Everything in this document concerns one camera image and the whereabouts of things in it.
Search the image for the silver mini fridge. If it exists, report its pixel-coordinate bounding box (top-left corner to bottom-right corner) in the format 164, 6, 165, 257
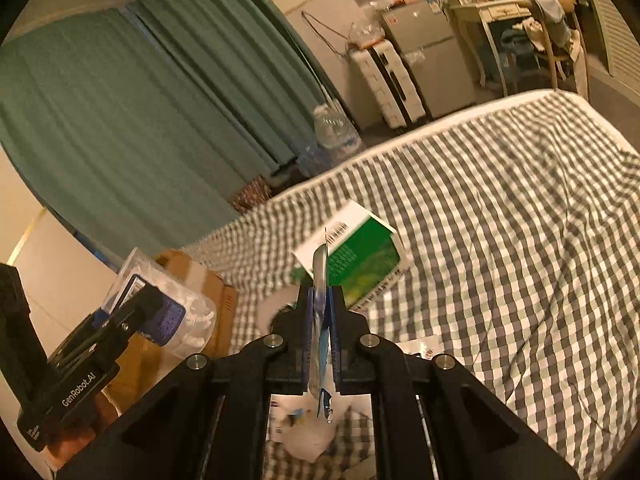
381, 0, 476, 118

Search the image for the grey white checkered bedsheet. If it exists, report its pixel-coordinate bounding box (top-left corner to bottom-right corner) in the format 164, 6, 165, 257
186, 90, 639, 479

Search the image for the large clear water jug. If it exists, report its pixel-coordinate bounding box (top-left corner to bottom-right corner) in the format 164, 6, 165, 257
314, 104, 366, 165

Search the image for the left human hand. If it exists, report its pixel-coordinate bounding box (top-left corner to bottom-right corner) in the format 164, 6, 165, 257
44, 392, 118, 471

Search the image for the white hard-shell suitcase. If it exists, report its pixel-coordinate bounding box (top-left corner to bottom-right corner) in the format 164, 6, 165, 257
349, 39, 426, 129

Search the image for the green white booklet box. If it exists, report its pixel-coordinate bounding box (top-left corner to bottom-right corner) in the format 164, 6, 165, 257
293, 200, 410, 310

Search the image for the white dressing table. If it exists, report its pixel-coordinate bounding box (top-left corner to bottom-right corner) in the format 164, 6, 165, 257
444, 0, 547, 98

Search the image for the wooden chair with clothes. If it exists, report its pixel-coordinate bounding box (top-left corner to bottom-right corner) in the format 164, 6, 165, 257
516, 0, 590, 101

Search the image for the teal window curtain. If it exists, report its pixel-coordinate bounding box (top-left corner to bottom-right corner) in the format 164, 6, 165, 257
1, 0, 337, 258

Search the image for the brown cardboard box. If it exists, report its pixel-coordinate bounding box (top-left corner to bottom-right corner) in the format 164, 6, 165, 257
101, 248, 239, 413

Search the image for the clear plastic bag blue label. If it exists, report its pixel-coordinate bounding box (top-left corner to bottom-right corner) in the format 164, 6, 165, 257
93, 247, 217, 359

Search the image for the patterned brown bag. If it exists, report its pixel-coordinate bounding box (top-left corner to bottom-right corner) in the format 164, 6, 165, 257
230, 177, 272, 214

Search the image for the thin silver blue packet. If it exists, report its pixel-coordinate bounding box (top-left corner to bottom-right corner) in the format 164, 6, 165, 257
309, 229, 333, 424

